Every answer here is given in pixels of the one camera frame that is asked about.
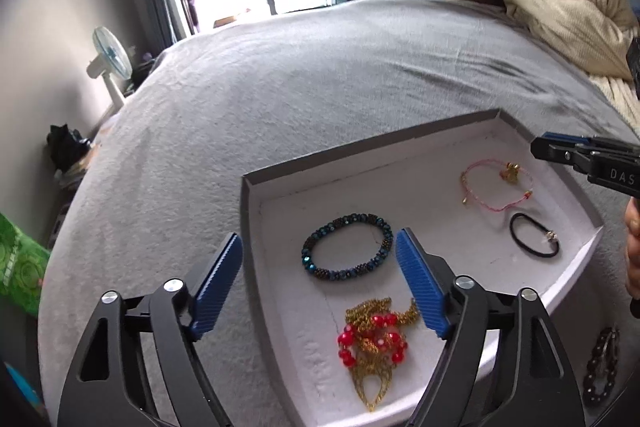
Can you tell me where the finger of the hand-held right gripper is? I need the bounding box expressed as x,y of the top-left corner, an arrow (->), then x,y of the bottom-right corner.
530,138 -> 601,174
542,132 -> 640,154

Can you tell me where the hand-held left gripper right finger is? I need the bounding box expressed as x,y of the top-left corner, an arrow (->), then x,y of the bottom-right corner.
395,228 -> 587,427

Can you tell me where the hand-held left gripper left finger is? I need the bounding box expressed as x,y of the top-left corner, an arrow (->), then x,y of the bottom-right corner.
56,232 -> 244,427

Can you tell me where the grey cardboard box tray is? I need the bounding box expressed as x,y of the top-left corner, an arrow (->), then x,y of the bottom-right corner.
241,108 -> 606,427

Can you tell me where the large brown bead bracelet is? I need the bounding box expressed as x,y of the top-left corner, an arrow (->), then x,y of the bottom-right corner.
582,327 -> 621,407

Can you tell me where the person's right hand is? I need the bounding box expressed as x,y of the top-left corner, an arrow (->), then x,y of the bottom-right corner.
623,197 -> 640,304

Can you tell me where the cream knitted blanket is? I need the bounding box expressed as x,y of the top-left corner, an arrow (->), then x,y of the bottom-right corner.
499,0 -> 640,122

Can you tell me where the green patterned bag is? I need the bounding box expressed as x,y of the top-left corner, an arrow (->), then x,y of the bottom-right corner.
0,212 -> 52,318

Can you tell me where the black bag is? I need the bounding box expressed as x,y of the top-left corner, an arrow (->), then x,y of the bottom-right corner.
46,124 -> 93,172

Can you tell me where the grey bed cover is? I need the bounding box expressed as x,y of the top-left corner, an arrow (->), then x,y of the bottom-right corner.
37,0 -> 640,427

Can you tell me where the white standing fan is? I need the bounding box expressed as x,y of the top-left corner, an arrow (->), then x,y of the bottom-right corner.
85,26 -> 133,110

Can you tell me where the dark hanging garment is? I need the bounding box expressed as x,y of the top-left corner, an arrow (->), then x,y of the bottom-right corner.
183,0 -> 207,32

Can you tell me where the pink string bracelet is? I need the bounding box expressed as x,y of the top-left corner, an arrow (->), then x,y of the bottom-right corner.
460,159 -> 535,212

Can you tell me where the black hair tie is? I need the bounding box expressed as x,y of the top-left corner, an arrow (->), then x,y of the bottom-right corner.
509,213 -> 561,259

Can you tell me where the blue beaded bracelet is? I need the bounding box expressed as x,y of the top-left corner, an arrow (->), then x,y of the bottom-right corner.
301,213 -> 394,282

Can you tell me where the red beaded bracelet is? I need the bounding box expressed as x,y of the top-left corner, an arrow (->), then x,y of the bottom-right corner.
336,313 -> 410,367

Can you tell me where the gold chain necklace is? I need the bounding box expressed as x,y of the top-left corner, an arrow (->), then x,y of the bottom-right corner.
344,298 -> 421,412

